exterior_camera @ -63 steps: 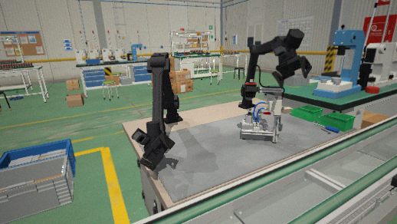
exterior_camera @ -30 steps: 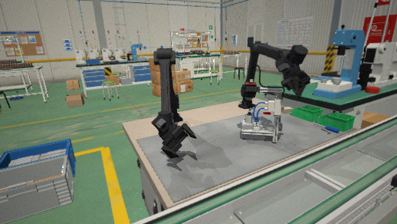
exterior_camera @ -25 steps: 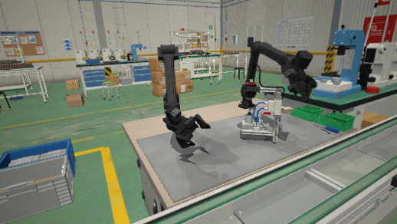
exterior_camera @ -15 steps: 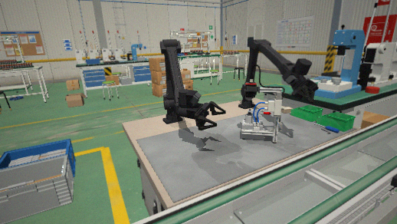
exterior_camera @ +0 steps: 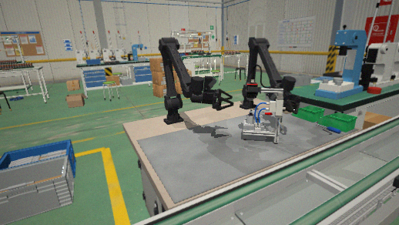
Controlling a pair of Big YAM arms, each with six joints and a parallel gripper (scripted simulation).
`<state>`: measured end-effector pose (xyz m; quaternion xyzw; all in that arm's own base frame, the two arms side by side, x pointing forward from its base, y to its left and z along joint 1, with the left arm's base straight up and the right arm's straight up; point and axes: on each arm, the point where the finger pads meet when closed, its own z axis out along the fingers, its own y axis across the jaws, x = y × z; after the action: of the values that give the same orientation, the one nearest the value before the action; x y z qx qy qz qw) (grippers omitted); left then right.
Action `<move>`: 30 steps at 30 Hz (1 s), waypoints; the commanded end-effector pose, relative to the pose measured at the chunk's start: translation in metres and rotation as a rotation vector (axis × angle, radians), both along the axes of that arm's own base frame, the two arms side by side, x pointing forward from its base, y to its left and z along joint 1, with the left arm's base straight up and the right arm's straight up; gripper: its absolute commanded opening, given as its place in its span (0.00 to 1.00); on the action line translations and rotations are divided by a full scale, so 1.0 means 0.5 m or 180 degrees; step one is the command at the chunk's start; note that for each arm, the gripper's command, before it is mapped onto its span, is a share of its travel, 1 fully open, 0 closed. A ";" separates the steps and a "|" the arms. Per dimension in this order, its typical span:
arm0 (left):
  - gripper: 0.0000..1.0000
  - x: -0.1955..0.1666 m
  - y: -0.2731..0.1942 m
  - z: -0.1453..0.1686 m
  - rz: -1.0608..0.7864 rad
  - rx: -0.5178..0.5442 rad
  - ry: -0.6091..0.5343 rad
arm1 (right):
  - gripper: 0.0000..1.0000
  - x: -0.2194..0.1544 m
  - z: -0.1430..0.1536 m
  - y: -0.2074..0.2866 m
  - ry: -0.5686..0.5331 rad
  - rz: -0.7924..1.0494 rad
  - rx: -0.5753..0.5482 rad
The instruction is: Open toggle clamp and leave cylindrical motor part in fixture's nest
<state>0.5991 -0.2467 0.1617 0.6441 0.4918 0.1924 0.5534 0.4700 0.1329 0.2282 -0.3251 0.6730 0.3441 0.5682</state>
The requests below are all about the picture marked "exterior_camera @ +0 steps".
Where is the green plastic bin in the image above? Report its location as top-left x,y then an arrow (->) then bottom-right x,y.
292,106 -> 325,123
318,112 -> 357,133

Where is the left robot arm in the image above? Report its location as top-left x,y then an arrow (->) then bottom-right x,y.
240,38 -> 296,109

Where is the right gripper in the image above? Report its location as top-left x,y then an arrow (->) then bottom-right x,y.
201,89 -> 234,111

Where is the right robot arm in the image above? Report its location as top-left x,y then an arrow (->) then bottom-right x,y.
159,38 -> 217,125

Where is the green-topped workbench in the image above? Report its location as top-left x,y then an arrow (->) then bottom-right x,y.
282,0 -> 399,130

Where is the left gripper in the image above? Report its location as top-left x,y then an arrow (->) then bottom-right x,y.
283,93 -> 302,114

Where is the grey bench mat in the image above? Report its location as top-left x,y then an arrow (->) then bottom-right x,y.
137,113 -> 359,203

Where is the grey support column with black and yellow hazard stripes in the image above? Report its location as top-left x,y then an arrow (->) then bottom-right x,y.
93,0 -> 112,76

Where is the blue-handled screwdriver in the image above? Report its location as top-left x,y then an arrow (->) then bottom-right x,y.
327,126 -> 341,133

